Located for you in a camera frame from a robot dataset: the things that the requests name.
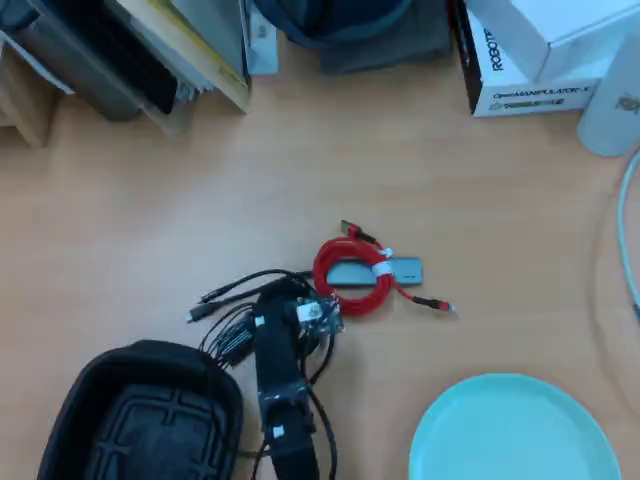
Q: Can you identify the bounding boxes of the light wooden desk organizer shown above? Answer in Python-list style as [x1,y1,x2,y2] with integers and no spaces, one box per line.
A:
[0,0,254,149]

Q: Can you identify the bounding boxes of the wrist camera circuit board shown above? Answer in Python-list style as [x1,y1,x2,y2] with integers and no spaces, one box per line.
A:
[295,294,347,335]

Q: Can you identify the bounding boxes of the black camera cable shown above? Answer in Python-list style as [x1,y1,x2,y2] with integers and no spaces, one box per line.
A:
[299,384,342,480]

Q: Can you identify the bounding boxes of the dark blue bag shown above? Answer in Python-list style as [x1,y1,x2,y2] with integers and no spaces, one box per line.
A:
[252,0,414,49]

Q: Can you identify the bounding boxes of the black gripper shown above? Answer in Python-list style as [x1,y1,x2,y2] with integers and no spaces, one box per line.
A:
[253,278,312,341]

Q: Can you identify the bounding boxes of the white tumbler with logo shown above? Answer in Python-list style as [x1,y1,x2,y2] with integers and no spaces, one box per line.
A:
[577,34,640,159]

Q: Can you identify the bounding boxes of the black charging cable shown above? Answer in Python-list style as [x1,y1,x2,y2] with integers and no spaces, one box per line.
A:
[197,268,337,386]

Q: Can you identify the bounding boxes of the white Robotis OpenManipulator box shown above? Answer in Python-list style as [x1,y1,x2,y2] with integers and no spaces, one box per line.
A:
[447,0,604,119]

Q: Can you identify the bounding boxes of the green bowl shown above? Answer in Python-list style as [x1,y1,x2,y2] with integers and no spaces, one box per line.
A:
[408,373,622,480]

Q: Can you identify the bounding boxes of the red braided charging cable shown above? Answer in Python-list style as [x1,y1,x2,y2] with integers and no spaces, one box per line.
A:
[313,218,459,319]

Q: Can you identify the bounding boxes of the black zip carrying case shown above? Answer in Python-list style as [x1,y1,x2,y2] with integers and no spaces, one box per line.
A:
[37,339,245,480]

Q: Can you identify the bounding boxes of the thin black servo wires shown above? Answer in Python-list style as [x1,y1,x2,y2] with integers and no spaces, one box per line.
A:
[197,305,266,461]

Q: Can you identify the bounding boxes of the small white box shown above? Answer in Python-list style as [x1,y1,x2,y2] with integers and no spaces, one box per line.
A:
[243,0,279,76]

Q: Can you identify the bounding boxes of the dark grey folder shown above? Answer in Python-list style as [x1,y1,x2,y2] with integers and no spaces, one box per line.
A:
[0,0,179,124]

